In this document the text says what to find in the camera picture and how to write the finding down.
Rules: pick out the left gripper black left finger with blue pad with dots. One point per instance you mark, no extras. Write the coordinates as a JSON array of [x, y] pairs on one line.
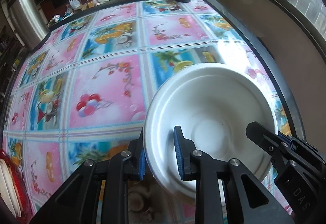
[[76, 200]]

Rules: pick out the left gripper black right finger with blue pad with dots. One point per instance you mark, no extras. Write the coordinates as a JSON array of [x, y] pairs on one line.
[[225, 191]]

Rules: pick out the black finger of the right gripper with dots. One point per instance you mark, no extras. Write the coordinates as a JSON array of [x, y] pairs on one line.
[[267, 142]]

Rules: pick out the red glass flower plate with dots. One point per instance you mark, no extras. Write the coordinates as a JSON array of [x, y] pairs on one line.
[[17, 183]]

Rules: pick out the beige ribbed plastic bowl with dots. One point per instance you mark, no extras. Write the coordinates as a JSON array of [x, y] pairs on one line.
[[8, 192]]

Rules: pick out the large white paper bowl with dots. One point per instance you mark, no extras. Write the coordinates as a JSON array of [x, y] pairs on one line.
[[213, 105]]

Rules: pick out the colourful patterned tablecloth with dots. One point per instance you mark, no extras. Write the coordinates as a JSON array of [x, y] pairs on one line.
[[85, 93]]

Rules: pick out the stainless steel thermos jug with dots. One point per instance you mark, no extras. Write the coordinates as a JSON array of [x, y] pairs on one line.
[[28, 23]]

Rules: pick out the white plastic bag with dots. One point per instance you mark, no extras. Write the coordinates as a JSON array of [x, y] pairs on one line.
[[75, 4]]

